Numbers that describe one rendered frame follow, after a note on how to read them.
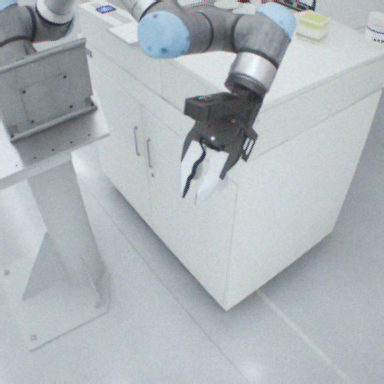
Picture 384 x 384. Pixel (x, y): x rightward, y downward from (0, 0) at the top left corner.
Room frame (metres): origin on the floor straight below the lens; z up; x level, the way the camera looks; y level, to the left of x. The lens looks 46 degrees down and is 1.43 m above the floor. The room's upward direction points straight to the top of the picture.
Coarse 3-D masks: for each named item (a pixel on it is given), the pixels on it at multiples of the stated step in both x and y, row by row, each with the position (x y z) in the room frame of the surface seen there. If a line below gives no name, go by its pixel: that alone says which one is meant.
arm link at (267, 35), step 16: (256, 16) 0.65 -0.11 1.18; (272, 16) 0.63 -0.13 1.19; (288, 16) 0.64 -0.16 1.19; (240, 32) 0.64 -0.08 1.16; (256, 32) 0.62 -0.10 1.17; (272, 32) 0.61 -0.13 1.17; (288, 32) 0.63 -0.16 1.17; (240, 48) 0.61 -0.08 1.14; (256, 48) 0.59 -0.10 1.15; (272, 48) 0.59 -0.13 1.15
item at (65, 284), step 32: (32, 192) 0.85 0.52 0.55; (64, 192) 0.85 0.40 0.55; (64, 224) 0.83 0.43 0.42; (32, 256) 0.97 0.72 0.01; (64, 256) 0.83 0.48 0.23; (96, 256) 0.89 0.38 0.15; (32, 288) 0.77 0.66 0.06; (64, 288) 0.81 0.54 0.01; (96, 288) 0.82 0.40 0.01; (32, 320) 0.65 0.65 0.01; (64, 320) 0.66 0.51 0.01
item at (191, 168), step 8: (192, 144) 0.50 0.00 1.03; (200, 144) 0.49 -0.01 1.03; (192, 152) 0.48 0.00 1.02; (200, 152) 0.48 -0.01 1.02; (184, 160) 0.48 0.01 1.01; (192, 160) 0.47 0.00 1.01; (200, 160) 0.47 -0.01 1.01; (184, 168) 0.47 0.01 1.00; (192, 168) 0.46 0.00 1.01; (200, 168) 0.49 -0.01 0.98; (184, 176) 0.45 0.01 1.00; (192, 176) 0.46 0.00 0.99; (184, 184) 0.44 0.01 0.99; (184, 192) 0.44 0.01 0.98
